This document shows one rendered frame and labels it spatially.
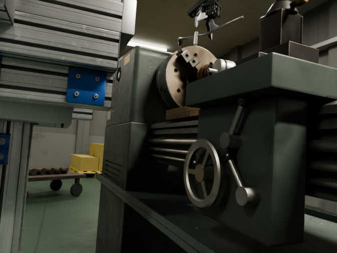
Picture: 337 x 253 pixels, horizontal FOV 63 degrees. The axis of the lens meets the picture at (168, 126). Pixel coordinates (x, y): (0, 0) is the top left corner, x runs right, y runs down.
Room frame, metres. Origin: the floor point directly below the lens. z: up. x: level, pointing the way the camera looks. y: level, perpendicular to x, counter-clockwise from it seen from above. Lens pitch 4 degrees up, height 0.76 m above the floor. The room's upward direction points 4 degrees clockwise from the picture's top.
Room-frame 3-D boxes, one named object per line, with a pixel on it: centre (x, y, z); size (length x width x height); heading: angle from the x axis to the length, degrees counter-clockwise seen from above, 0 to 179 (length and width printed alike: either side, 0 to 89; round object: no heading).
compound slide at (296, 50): (0.73, -0.27, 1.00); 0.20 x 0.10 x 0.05; 24
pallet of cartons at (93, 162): (6.27, 1.67, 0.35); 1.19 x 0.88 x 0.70; 23
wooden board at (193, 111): (1.05, -0.21, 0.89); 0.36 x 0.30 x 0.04; 114
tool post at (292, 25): (0.71, -0.28, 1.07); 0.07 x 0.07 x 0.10; 24
